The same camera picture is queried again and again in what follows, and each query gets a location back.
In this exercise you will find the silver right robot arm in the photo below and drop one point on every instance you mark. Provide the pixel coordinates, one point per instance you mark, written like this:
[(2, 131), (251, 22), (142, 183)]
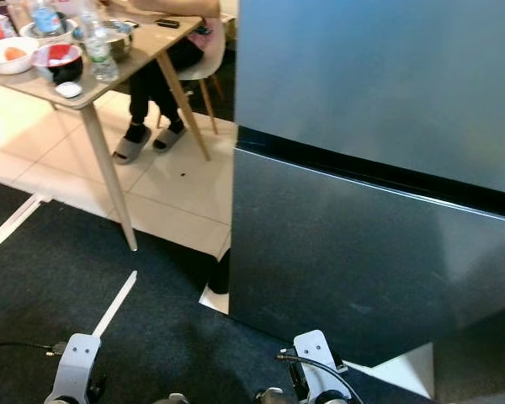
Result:
[(330, 398)]

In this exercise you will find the teal-capped clear water bottle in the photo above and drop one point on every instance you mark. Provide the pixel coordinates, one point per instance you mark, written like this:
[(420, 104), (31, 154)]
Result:
[(99, 46)]

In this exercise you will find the white chair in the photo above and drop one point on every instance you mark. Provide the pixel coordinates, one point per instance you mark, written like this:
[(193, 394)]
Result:
[(206, 61)]

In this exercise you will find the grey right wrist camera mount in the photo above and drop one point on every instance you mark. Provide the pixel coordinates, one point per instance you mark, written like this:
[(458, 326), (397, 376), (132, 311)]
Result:
[(320, 358)]

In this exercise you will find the red black noodle bowl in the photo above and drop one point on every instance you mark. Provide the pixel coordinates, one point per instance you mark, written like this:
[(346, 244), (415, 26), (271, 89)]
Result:
[(59, 66)]

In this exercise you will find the person in pink shirt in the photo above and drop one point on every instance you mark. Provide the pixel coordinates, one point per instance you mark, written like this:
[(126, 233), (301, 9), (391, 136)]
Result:
[(143, 93)]

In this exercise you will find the black foam mat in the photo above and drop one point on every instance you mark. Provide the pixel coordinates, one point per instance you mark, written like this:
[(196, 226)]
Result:
[(223, 88)]

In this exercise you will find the robot right leg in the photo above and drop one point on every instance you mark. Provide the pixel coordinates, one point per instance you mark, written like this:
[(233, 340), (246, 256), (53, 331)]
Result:
[(278, 397)]

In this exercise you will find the steel bowl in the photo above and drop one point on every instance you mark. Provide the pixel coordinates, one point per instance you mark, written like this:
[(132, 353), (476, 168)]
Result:
[(128, 38)]

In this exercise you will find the orange-red tomato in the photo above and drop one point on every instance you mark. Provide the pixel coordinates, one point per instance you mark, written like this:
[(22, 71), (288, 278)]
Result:
[(15, 53)]

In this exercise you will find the grey fridge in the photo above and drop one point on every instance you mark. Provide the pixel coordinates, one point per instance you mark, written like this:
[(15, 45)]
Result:
[(379, 76)]

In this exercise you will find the robot leg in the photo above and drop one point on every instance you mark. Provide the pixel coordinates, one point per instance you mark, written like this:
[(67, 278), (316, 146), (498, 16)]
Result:
[(278, 397), (172, 399)]

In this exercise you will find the white-capped blue-label water bottle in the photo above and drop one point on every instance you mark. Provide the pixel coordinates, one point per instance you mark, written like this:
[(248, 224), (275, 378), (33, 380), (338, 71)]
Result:
[(46, 17)]

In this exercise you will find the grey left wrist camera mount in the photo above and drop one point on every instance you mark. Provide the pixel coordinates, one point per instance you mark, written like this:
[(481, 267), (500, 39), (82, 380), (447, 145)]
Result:
[(74, 362)]

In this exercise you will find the white bowl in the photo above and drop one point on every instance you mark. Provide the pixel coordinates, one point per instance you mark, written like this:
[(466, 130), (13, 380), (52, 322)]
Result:
[(0, 63)]

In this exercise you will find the small white oval object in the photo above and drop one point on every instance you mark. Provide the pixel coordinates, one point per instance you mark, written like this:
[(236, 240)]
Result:
[(68, 89)]

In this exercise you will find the grey slipper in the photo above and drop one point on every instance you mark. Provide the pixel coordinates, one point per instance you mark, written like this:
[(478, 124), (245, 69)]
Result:
[(170, 138), (132, 145)]

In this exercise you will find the black phone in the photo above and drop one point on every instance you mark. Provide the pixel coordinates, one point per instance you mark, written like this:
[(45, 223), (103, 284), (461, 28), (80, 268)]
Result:
[(167, 23)]

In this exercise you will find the robot left leg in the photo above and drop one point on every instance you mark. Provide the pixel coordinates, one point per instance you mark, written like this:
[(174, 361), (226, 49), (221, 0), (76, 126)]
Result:
[(172, 399)]

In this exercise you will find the white floor tape strip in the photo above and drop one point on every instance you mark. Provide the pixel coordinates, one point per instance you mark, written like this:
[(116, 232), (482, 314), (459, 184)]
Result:
[(115, 303), (17, 225)]

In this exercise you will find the dark blue carpet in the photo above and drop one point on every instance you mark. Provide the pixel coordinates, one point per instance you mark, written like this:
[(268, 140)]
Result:
[(202, 337)]

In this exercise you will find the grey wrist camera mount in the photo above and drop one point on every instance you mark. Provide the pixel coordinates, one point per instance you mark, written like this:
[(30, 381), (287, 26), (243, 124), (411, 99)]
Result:
[(320, 358), (74, 362)]

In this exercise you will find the light wooden table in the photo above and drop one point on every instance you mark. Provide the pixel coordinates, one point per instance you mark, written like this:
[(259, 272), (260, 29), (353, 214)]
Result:
[(151, 46)]

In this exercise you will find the black oval pad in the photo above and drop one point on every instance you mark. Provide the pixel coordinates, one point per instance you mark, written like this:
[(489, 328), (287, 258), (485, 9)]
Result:
[(220, 271)]

